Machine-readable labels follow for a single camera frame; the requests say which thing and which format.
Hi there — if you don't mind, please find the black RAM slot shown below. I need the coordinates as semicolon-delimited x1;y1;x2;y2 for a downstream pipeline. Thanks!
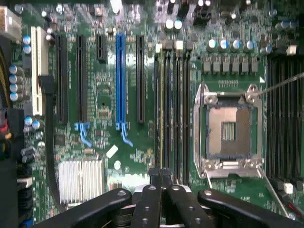
172;40;182;185
182;41;191;187
153;44;162;171
163;40;172;171

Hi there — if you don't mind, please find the black RAM slot bank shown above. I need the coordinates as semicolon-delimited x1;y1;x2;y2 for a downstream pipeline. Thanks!
266;56;304;190

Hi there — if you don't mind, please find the white sticker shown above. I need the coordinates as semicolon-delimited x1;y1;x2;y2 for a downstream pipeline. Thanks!
105;145;119;159

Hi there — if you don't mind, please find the silver finned heat sink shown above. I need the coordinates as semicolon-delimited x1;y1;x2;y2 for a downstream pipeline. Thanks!
57;159;105;205

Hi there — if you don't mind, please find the silver CPU socket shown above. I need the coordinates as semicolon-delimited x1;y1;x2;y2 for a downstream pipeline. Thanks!
193;82;264;180

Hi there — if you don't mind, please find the metal socket locking lever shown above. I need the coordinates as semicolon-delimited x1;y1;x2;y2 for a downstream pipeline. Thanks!
256;165;290;218
256;72;304;97

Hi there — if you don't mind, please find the green PC motherboard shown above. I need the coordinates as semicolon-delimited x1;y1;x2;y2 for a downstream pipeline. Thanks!
9;0;304;228

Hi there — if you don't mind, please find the long black expansion slot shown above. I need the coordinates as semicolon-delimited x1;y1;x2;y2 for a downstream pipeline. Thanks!
75;34;89;124
135;35;146;124
56;32;70;124

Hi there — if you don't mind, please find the blue expansion slot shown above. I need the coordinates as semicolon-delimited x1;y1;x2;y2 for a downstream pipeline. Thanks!
115;33;133;147

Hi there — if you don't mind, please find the short black expansion slot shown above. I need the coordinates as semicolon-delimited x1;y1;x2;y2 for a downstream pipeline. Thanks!
95;33;108;64

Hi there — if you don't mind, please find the silver blue capacitor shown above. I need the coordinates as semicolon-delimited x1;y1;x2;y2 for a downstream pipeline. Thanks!
173;19;183;33
218;39;230;53
164;19;174;33
230;39;243;53
206;39;217;53
243;40;256;53

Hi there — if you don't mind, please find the white expansion slot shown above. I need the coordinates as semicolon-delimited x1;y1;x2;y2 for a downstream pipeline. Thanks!
30;25;49;117

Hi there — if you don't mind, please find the beige board connector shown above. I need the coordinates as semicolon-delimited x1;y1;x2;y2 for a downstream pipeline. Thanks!
0;6;23;44

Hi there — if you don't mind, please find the black flat cable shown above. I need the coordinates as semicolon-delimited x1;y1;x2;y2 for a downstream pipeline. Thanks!
38;75;68;213

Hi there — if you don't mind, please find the black case frame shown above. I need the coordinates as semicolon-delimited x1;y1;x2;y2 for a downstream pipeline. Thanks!
0;34;26;228

